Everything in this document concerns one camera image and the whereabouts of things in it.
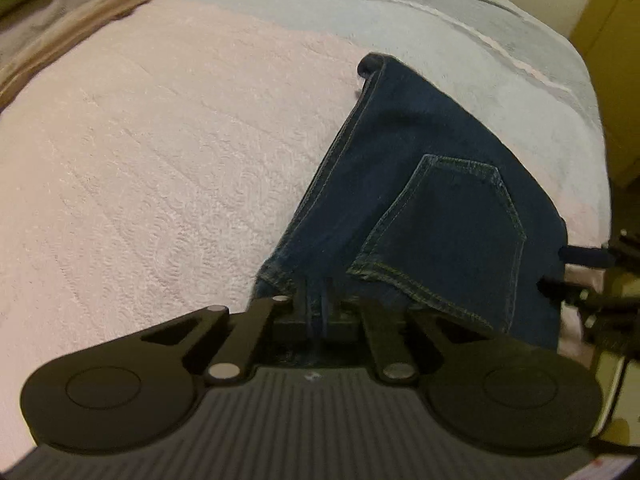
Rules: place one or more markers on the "wooden wardrobe door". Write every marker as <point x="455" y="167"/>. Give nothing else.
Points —
<point x="607" y="37"/>

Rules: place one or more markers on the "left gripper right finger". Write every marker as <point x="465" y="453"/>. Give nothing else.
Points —
<point x="352" y="330"/>

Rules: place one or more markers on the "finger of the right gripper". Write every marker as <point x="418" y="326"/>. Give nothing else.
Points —
<point x="580" y="296"/>
<point x="589" y="257"/>

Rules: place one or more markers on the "folded beige blanket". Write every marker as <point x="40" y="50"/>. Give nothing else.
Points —
<point x="38" y="32"/>

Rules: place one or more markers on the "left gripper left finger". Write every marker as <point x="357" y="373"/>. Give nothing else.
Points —
<point x="274" y="330"/>

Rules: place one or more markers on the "dark blue denim jeans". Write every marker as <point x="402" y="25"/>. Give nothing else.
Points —
<point x="417" y="204"/>

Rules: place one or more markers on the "pink grey bedspread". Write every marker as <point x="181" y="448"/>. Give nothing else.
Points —
<point x="151" y="170"/>

